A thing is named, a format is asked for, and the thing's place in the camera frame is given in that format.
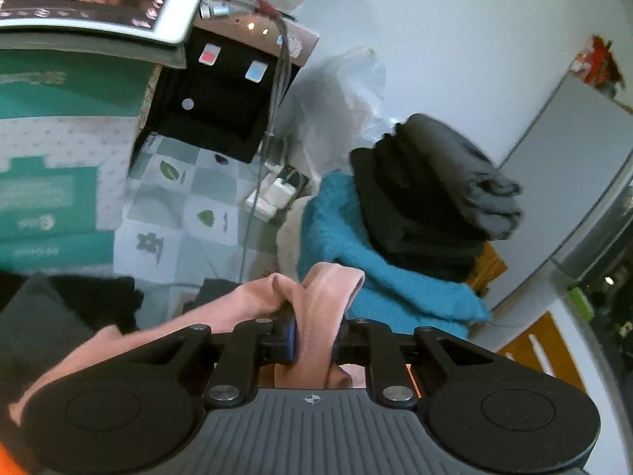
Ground white power adapters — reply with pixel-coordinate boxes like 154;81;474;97
244;162;310;221

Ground clear plastic bag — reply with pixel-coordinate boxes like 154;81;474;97
277;46;397;200

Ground red decoration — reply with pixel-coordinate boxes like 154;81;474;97
569;34;627;100

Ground green white cardboard box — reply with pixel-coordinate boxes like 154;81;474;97
0;53;155;274

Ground white refrigerator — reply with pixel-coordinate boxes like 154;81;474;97
497;73;633;269

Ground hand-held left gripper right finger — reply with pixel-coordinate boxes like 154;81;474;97
330;319;496;407

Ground black water dispenser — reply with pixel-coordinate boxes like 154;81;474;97
129;0;321;164

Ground pink garment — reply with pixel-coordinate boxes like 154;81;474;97
7;261;367;427

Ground dark grey folded garment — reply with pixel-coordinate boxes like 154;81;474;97
375;113;525;241

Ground wooden stool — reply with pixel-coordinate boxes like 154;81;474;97
465;241;510;302

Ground grey cable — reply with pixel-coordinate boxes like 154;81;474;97
239;7;294;285

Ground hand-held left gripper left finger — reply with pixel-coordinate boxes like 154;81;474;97
127;305;298;407

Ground black folded clothes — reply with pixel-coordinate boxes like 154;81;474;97
349;147;489;283

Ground teal fluffy sweater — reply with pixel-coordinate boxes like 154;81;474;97
297;172;493;340

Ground dark grey cloth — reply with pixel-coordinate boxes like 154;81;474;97
0;272;145;407

